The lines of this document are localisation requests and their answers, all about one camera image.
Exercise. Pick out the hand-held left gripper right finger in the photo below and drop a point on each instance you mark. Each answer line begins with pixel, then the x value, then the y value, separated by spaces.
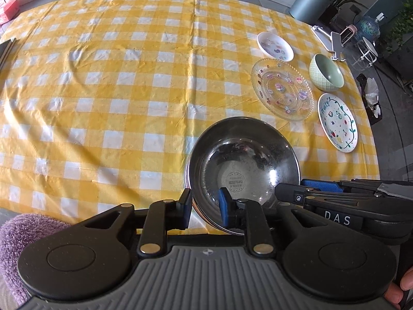
pixel 224 207

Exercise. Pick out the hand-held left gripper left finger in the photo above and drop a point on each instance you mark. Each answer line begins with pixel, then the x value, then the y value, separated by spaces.
pixel 185 211

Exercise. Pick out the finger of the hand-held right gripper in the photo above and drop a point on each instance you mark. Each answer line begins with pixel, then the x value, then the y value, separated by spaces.
pixel 322 185
pixel 288 193

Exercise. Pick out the stainless steel bowl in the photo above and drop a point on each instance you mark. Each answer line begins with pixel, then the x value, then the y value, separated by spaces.
pixel 245 155

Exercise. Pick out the white plate with vine print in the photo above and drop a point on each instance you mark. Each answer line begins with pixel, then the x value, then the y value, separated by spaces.
pixel 338 122

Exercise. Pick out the clear glass beaded plate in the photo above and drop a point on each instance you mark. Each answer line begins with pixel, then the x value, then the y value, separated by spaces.
pixel 282 88

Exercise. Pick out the pale green ceramic bowl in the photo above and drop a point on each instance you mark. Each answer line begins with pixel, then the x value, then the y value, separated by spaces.
pixel 329 71

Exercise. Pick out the small white sticker plate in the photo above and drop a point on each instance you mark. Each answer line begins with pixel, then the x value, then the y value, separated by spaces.
pixel 274 46

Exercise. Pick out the person's right hand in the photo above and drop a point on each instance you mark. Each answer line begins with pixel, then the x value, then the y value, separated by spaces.
pixel 406 279

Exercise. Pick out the black trash bin with bag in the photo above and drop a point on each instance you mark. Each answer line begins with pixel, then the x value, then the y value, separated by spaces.
pixel 371 100

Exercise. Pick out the yellow checkered tablecloth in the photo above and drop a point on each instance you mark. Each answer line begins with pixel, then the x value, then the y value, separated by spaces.
pixel 129 103

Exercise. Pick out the white round stool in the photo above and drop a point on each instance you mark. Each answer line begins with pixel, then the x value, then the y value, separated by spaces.
pixel 367 50

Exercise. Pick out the white phone stand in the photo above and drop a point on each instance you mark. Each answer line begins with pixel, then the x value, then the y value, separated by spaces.
pixel 327 37

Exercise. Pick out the pink small heater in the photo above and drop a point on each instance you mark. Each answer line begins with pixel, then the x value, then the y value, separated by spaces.
pixel 349 35

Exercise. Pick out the blue water bottle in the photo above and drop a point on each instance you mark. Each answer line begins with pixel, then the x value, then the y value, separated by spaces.
pixel 369 25

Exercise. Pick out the purple fuzzy cloth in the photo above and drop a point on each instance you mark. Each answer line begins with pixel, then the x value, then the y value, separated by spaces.
pixel 19 242

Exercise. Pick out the trailing green plant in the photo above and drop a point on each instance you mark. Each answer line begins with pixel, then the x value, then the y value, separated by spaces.
pixel 401 22

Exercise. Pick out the dark flat object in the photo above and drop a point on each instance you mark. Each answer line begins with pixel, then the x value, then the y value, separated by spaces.
pixel 5 55

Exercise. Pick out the pink box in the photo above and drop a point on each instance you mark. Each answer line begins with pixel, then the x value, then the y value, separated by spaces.
pixel 9 10

